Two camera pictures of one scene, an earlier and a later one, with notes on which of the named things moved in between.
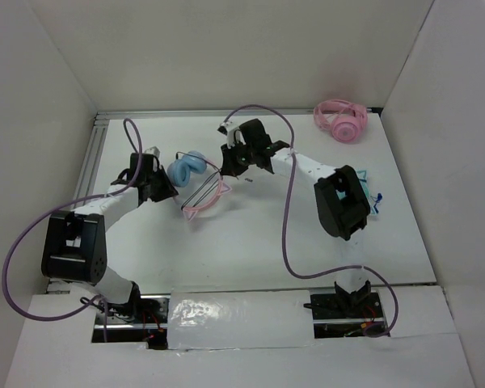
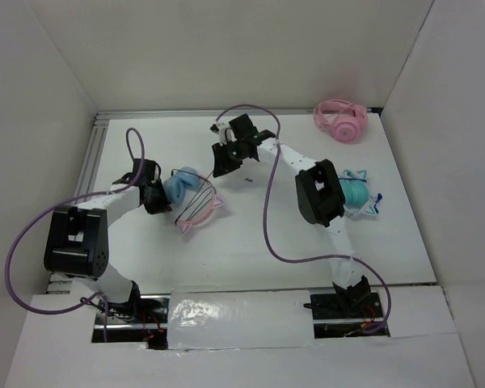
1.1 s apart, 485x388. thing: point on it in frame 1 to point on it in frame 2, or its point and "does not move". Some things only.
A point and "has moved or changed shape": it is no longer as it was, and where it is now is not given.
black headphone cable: x=204 y=196 to x=199 y=175
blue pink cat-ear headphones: x=202 y=179 has moved or changed shape
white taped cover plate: x=240 y=319 does not move
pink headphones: x=347 y=120 does not move
